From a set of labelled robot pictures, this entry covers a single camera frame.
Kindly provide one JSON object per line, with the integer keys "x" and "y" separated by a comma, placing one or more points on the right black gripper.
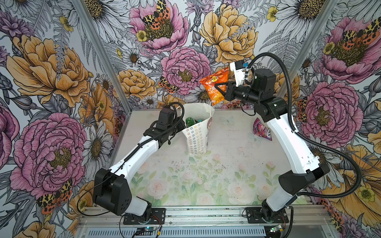
{"x": 229, "y": 94}

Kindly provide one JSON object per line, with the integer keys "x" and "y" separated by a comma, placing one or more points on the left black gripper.
{"x": 182, "y": 127}

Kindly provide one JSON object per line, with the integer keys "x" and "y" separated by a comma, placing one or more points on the orange red snack packet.
{"x": 215, "y": 83}

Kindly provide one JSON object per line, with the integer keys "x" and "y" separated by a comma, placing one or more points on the green yellow snack packet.
{"x": 190, "y": 122}

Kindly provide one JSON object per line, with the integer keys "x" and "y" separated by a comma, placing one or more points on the white patterned paper bag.
{"x": 197, "y": 135}

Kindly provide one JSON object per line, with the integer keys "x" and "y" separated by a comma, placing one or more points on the pink purple snack packet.
{"x": 261, "y": 130}

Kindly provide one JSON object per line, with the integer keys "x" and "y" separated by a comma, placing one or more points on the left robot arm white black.
{"x": 112, "y": 186}

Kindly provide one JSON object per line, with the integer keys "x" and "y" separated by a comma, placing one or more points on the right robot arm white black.
{"x": 305, "y": 167}

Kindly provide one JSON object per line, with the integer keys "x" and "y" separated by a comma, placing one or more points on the green circuit board left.
{"x": 145, "y": 231}

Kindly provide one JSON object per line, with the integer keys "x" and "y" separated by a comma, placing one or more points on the green circuit board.
{"x": 276, "y": 229}
{"x": 145, "y": 231}

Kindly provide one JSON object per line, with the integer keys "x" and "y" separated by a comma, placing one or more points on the green circuit board right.
{"x": 276, "y": 229}

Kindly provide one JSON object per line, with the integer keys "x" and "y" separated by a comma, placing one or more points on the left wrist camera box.
{"x": 166, "y": 118}

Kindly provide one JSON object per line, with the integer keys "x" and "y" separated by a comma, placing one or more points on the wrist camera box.
{"x": 166, "y": 118}
{"x": 260, "y": 79}

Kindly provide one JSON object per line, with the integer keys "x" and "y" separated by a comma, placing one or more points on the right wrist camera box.
{"x": 260, "y": 79}

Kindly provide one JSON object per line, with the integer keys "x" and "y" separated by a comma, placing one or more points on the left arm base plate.
{"x": 153, "y": 216}

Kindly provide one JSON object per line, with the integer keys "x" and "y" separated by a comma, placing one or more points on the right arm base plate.
{"x": 263, "y": 215}

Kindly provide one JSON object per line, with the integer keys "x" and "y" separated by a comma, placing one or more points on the aluminium front rail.
{"x": 305, "y": 221}

